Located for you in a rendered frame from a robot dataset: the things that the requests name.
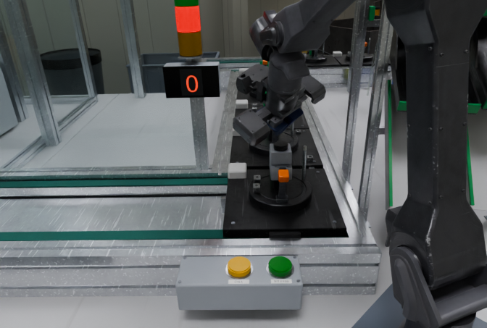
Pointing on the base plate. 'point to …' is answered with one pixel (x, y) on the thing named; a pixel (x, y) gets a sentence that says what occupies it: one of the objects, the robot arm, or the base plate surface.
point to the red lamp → (188, 19)
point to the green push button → (280, 266)
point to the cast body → (280, 158)
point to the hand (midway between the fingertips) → (277, 123)
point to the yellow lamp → (190, 43)
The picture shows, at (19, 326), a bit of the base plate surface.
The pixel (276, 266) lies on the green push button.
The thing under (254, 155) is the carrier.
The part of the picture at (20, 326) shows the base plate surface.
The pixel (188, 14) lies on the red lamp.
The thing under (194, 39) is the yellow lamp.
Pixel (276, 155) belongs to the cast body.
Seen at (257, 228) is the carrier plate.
